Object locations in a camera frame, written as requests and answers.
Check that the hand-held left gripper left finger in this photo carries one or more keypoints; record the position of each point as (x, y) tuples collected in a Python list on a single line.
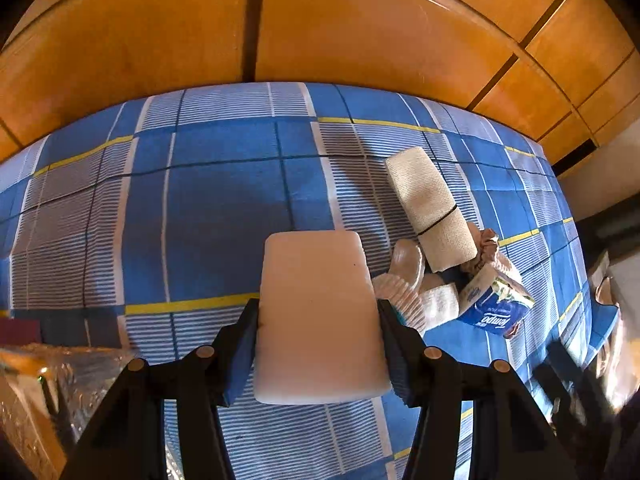
[(242, 355)]

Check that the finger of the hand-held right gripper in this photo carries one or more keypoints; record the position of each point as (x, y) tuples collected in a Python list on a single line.
[(567, 385)]

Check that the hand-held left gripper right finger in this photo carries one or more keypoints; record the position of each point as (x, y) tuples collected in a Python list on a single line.
[(400, 360)]

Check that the white socks pair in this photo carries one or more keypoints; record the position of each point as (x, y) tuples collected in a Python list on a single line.
[(440, 305)]

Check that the white foam block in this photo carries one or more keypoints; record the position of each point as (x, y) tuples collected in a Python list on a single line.
[(320, 310)]

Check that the blue tissue packet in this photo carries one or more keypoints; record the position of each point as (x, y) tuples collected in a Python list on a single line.
[(492, 310)]

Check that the brown scrunchie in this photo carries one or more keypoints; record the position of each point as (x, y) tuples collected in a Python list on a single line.
[(487, 245)]

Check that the beige cloth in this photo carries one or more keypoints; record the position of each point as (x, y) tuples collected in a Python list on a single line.
[(430, 205)]

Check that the blue plaid bed sheet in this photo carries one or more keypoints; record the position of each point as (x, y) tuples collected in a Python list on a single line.
[(200, 210)]

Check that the glossy wooden wardrobe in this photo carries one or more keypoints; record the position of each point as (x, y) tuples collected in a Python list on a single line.
[(320, 20)]

